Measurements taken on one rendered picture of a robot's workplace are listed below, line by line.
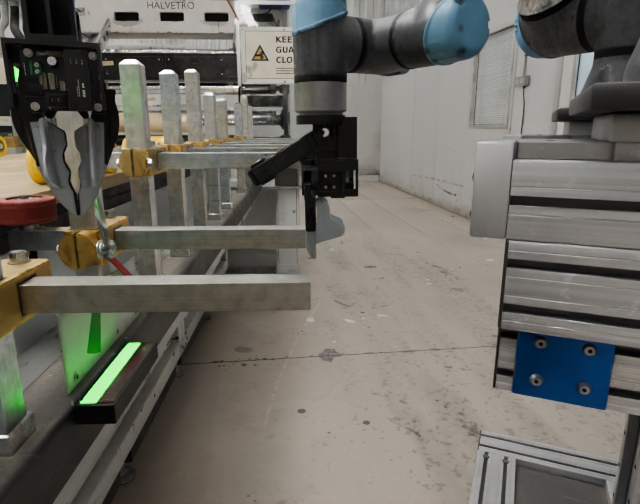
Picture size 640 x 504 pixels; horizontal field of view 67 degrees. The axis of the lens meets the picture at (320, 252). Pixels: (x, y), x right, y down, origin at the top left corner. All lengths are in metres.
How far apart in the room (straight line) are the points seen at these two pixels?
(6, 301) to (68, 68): 0.22
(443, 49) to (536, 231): 0.27
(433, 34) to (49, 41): 0.41
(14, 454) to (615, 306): 0.58
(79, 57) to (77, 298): 0.22
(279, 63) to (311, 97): 2.54
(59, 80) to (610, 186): 0.48
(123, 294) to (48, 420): 0.18
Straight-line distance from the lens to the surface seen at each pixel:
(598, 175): 0.48
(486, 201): 0.49
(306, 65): 0.70
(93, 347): 0.72
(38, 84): 0.48
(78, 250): 0.73
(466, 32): 0.65
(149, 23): 3.71
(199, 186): 1.46
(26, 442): 0.60
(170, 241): 0.76
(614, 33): 1.02
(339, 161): 0.70
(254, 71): 3.23
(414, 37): 0.68
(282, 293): 0.49
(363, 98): 9.73
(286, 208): 3.27
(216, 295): 0.50
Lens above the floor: 1.01
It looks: 14 degrees down
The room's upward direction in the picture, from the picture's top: straight up
